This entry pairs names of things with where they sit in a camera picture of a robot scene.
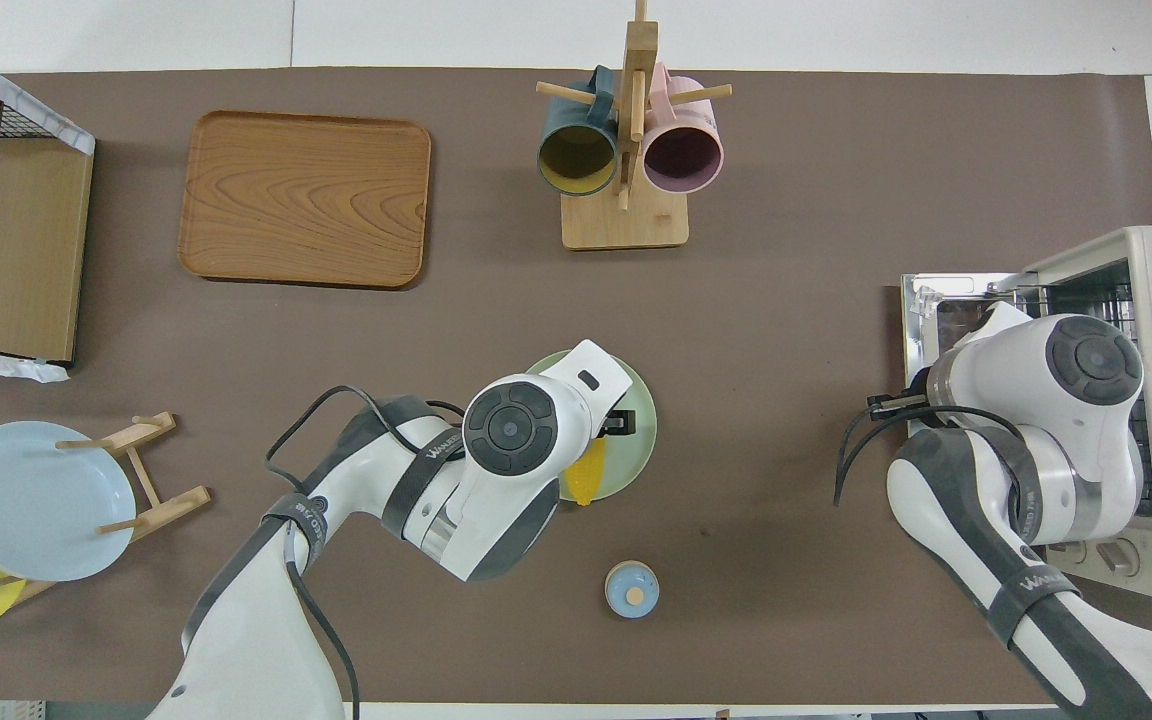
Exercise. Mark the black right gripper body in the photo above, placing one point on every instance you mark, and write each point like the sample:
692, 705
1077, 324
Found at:
920, 392

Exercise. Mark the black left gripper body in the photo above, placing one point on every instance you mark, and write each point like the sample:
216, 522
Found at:
615, 422

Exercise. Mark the pale green round plate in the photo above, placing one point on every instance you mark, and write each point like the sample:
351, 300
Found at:
636, 440

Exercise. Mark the yellow corn cob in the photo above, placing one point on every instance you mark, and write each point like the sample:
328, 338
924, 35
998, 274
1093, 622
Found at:
588, 475

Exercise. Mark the toaster oven glass door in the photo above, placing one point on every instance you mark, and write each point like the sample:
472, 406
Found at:
936, 300

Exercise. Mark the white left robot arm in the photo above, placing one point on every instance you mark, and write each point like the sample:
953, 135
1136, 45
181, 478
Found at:
496, 470

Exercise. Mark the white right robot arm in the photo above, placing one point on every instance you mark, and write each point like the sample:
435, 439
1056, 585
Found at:
1036, 420

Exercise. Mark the beige oven knob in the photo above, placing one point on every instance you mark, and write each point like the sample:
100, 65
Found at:
1121, 557

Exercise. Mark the brown table mat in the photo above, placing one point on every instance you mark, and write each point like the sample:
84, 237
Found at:
786, 350

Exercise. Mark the small blue bell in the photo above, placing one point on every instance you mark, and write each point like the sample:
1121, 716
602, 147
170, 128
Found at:
631, 592

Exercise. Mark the wooden mug tree stand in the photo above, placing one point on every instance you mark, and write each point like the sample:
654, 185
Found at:
626, 225

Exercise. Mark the dark blue mug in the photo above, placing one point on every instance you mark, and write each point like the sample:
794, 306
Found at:
576, 160

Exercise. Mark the pink mug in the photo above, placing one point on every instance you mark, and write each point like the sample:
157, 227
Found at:
684, 158

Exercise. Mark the wooden serving tray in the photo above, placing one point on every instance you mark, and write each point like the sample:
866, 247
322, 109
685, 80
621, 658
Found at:
306, 200

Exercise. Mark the wooden plate rack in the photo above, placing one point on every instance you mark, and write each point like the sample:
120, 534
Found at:
171, 505

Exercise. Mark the light blue plate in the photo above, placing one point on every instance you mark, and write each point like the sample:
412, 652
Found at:
36, 505

